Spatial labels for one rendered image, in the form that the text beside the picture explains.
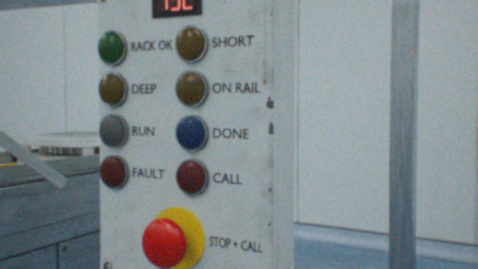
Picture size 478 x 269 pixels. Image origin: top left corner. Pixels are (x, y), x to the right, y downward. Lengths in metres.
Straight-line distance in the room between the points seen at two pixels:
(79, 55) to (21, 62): 0.79
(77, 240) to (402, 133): 0.88
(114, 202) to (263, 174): 0.15
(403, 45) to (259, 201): 1.19
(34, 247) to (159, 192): 0.96
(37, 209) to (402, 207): 0.91
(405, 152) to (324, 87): 2.53
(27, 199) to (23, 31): 4.79
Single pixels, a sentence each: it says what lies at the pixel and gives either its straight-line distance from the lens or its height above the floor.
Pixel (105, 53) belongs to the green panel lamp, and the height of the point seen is 1.01.
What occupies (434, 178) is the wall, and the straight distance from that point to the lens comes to 3.89.
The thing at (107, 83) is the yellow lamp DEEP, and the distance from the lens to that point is 0.52.
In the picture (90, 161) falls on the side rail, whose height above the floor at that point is 0.82.
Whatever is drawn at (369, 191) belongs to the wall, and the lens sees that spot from 4.02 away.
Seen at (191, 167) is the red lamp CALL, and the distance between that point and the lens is 0.47.
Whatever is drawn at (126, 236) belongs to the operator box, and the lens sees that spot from 0.53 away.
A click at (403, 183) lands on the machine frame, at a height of 0.75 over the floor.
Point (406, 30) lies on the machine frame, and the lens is 1.61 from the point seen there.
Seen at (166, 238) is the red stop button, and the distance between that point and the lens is 0.47.
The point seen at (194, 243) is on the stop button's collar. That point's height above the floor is 0.85.
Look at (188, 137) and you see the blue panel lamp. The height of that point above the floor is 0.94.
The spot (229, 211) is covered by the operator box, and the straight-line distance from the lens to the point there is 0.47.
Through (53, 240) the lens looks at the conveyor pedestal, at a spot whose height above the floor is 0.64.
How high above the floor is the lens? 0.97
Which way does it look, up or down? 3 degrees down
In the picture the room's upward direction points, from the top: straight up
